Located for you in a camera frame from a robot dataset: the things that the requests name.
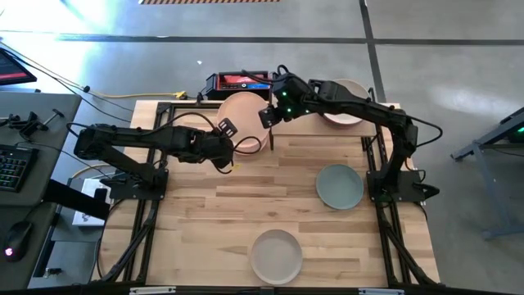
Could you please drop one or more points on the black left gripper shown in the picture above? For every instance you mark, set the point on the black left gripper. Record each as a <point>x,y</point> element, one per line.
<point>213,149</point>

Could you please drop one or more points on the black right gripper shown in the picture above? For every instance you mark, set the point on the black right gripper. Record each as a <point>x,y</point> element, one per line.
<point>271,116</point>

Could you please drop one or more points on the pale peach plate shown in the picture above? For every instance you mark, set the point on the pale peach plate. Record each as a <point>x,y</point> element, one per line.
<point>245,114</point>

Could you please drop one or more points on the white cream plate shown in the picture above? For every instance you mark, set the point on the white cream plate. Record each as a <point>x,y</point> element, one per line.
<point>348,114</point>

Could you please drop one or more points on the teal blue plate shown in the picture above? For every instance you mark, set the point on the teal blue plate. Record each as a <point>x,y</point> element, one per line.
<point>340,187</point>

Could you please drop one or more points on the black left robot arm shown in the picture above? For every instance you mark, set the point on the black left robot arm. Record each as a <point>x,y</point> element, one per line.
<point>135,137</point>

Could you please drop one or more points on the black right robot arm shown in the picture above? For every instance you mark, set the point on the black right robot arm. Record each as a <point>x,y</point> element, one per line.
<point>368,108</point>

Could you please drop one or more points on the red and black toolbox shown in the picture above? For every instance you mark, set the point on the red and black toolbox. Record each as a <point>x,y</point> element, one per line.
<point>235,82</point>

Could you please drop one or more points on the beige grey plate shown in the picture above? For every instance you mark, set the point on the beige grey plate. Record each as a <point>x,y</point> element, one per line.
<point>276,257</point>

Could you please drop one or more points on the white box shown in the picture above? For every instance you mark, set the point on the white box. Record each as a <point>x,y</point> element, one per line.
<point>92,186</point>

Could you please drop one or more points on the black flat bar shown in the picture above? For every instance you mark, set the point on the black flat bar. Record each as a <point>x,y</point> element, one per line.
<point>73,198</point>

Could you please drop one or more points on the grey desk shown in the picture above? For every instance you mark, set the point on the grey desk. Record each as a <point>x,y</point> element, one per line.
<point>45,172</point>

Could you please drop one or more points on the black clamp tools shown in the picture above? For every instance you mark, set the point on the black clamp tools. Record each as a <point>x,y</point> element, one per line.
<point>26,125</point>

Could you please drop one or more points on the black backlit keyboard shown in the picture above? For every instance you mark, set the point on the black backlit keyboard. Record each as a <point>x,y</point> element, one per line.
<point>14,168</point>

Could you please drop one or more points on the black computer mouse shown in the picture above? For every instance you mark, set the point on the black computer mouse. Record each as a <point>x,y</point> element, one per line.
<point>18,239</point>

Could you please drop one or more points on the black monitor with red screen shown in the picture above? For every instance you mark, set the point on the black monitor with red screen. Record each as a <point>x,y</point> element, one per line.
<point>12,69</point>

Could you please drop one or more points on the grey metal cart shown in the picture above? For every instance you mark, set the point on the grey metal cart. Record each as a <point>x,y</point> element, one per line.
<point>491,186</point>

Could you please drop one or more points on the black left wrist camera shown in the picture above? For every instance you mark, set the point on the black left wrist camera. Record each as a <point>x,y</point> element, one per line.
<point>227,128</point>

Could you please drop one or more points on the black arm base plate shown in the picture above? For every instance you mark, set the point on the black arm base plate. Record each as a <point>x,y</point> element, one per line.
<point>123,190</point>
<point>409,186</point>

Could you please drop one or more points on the black aluminium table frame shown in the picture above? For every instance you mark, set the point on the black aluminium table frame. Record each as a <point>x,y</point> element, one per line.
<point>369,157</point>

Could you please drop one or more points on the silver metal bracket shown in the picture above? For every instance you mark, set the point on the silver metal bracket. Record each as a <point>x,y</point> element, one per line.
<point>380,291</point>
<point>151,291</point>

